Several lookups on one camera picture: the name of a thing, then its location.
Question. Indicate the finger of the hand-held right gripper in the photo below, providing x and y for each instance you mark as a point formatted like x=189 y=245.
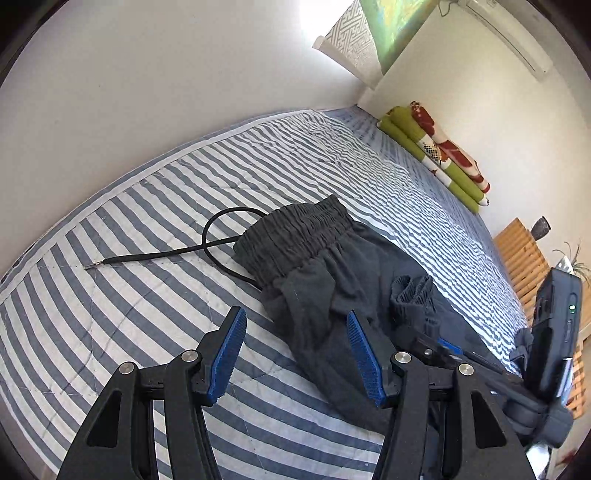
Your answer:
x=427 y=350
x=485 y=362

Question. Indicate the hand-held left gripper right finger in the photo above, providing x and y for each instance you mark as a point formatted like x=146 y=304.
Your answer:
x=364 y=360

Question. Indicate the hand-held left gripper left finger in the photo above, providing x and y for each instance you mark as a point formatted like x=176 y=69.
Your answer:
x=226 y=355

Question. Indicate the dark grey pants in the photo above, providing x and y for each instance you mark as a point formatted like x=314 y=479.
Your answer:
x=314 y=258

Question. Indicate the potted plant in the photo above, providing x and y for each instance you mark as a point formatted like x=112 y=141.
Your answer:
x=579 y=267

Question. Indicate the wooden slatted bench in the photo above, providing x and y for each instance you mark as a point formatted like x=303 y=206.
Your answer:
x=517 y=249

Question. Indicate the dark vase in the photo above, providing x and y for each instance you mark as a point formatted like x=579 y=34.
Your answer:
x=540 y=228

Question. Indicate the blue white striped quilt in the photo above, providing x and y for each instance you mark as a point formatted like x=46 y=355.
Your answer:
x=138 y=207

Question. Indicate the folded green red blanket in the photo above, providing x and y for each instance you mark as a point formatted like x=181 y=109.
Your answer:
x=415 y=134

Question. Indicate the white air conditioner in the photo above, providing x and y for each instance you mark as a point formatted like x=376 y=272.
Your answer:
x=508 y=32

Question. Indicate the green patterned curtain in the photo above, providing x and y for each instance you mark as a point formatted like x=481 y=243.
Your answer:
x=392 y=27

